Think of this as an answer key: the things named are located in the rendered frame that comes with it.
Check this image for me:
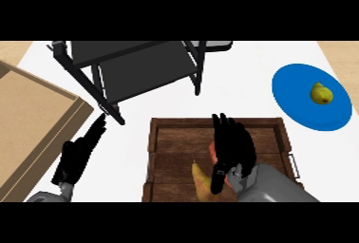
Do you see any brown wooden tray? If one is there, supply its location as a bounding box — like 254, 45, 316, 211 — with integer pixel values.
140, 117, 304, 203

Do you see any tan wooden box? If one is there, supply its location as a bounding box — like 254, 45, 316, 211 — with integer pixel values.
0, 60, 96, 203

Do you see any yellow-green pear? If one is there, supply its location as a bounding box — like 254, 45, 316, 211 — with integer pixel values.
310, 81, 335, 105

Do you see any black tiered shelf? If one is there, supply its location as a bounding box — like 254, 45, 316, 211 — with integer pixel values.
46, 40, 235, 126

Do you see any blue round plate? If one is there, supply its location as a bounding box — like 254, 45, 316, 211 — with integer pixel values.
270, 63, 353, 132

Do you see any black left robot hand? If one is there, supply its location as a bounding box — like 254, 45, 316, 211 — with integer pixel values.
50, 112, 108, 187

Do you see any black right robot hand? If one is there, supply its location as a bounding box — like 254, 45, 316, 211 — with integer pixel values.
208, 112, 257, 196

